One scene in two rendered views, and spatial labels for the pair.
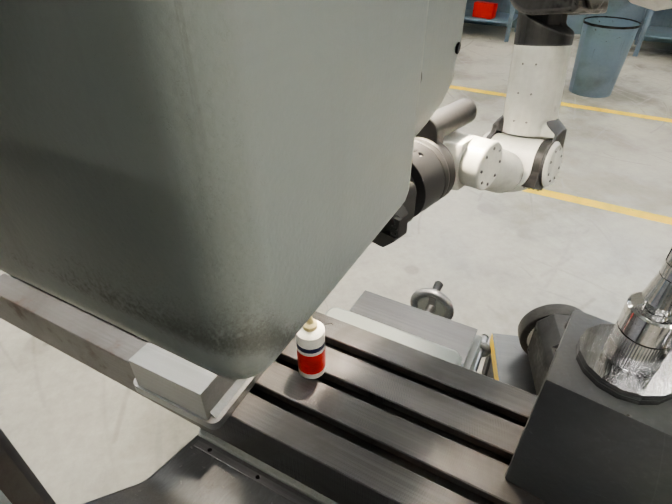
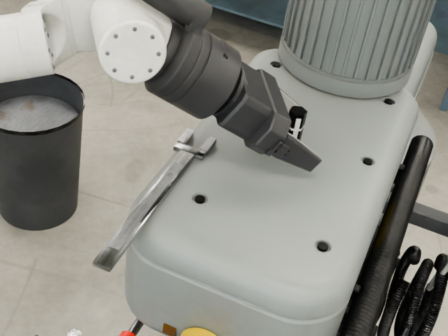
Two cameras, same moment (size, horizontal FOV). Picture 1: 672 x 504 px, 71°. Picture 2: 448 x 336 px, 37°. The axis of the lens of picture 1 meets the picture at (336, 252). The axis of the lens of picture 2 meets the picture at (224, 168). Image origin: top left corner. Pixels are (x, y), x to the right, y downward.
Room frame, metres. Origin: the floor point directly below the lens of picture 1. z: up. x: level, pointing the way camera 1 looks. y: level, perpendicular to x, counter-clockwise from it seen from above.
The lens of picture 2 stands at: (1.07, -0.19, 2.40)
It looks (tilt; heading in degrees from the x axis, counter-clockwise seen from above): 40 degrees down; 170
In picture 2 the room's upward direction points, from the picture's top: 9 degrees clockwise
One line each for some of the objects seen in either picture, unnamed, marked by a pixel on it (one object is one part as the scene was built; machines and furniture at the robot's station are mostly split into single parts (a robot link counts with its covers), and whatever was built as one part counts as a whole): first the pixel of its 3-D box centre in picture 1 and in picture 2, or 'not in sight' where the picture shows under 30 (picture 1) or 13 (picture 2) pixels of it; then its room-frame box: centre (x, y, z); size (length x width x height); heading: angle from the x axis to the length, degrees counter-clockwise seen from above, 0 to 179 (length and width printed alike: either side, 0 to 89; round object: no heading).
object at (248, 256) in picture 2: not in sight; (283, 191); (0.42, 0.01, 1.81); 0.47 x 0.26 x 0.16; 152
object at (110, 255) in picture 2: not in sight; (157, 193); (0.52, -0.16, 1.89); 0.24 x 0.04 x 0.01; 153
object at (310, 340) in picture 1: (310, 343); not in sight; (0.45, 0.04, 1.01); 0.04 x 0.04 x 0.11
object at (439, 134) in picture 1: (445, 153); not in sight; (0.57, -0.14, 1.24); 0.11 x 0.11 x 0.11; 47
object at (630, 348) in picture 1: (641, 337); not in sight; (0.30, -0.28, 1.19); 0.05 x 0.05 x 0.06
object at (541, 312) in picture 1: (554, 333); not in sight; (0.96, -0.64, 0.50); 0.20 x 0.05 x 0.20; 81
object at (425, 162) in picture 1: (385, 193); not in sight; (0.50, -0.06, 1.23); 0.13 x 0.12 x 0.10; 47
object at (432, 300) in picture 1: (427, 315); not in sight; (0.87, -0.23, 0.66); 0.16 x 0.12 x 0.12; 152
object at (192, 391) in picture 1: (244, 301); not in sight; (0.54, 0.14, 1.01); 0.35 x 0.15 x 0.11; 153
